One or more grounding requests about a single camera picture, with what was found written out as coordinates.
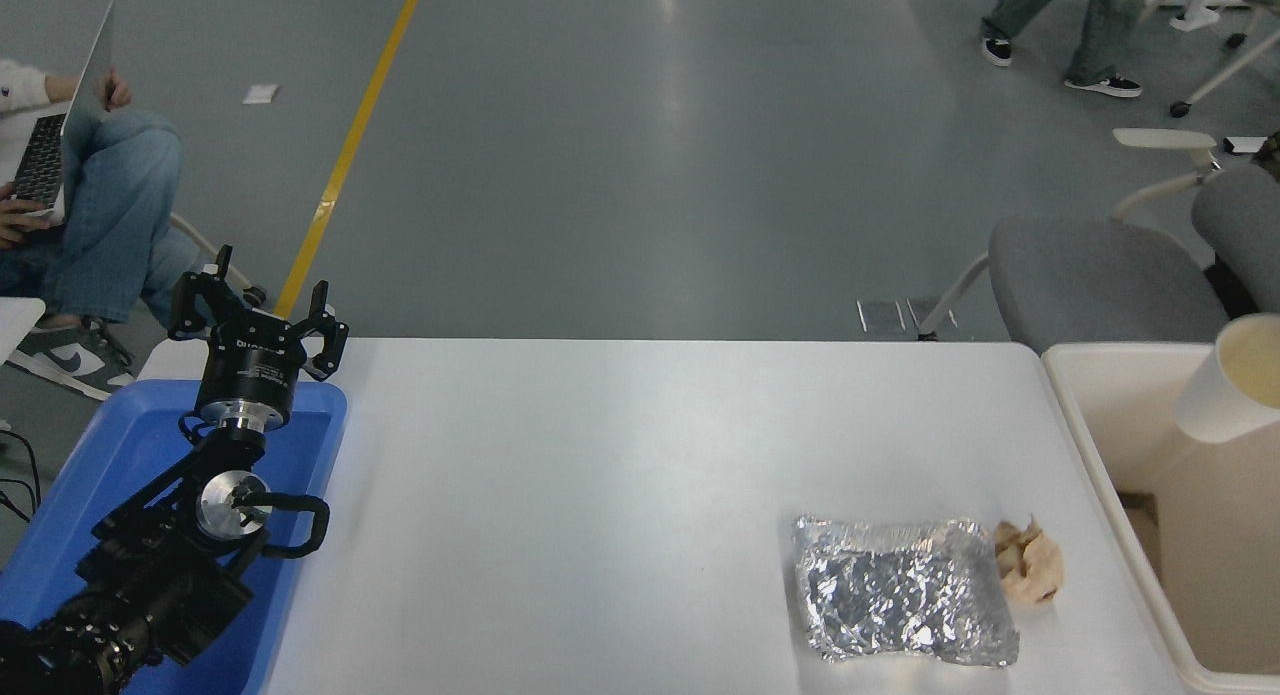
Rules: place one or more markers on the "small white floor box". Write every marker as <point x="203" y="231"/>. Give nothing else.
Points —
<point x="1245" y="145"/>

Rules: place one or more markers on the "metal floor plate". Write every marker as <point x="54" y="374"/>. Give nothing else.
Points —
<point x="881" y="315"/>
<point x="925" y="310"/>

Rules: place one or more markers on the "large pale bin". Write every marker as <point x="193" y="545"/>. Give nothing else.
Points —
<point x="1130" y="405"/>

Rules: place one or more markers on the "crumpled tan paper ball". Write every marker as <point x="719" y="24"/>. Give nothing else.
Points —
<point x="1030" y="565"/>

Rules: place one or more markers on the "white wheeled chair base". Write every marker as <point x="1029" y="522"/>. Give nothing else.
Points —
<point x="1235" y="70"/>

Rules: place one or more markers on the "crumpled foil tray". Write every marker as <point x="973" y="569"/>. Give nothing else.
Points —
<point x="900" y="595"/>

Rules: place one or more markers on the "silver laptop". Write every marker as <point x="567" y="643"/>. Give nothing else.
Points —
<point x="45" y="155"/>

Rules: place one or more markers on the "blue plastic tray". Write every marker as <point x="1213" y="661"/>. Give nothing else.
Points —
<point x="110" y="445"/>

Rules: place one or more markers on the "grey chair with white armrest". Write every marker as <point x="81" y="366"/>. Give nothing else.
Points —
<point x="1240" y="215"/>

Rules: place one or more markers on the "small white table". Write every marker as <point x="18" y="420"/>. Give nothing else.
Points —
<point x="15" y="320"/>

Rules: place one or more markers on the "white paper cup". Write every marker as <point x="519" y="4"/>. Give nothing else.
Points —
<point x="1225" y="395"/>

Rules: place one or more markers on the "person's left hand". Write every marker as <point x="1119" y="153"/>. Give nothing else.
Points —
<point x="116" y="91"/>

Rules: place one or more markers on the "grey office chair seat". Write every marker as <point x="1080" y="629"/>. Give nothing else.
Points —
<point x="1100" y="275"/>

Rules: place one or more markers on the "person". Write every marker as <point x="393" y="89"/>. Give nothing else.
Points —
<point x="1100" y="25"/>
<point x="120" y="205"/>

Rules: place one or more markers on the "dark olive garment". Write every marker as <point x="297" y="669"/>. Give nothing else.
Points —
<point x="1270" y="157"/>

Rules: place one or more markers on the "white office chair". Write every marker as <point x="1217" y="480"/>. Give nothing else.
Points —
<point x="205" y="245"/>

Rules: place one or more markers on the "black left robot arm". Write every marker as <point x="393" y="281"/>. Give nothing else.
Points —
<point x="150" y="585"/>

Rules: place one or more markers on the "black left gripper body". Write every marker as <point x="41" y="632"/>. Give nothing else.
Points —
<point x="250" y="360"/>

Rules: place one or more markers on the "person's right hand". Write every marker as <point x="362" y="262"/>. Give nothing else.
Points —
<point x="20" y="223"/>

